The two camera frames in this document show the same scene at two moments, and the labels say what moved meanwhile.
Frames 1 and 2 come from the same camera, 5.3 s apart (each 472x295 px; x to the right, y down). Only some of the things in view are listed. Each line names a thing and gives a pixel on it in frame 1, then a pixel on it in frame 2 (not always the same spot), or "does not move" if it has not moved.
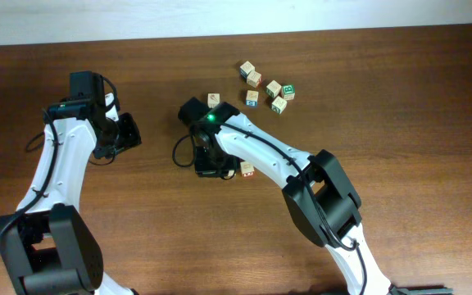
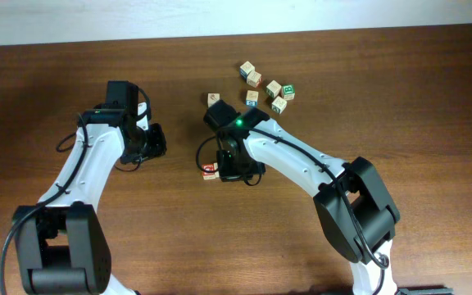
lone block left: x=213 y=99 does not move
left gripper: x=133 y=135 → x=160 y=145
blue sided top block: x=246 y=69 does not move
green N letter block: x=273 y=88 does not move
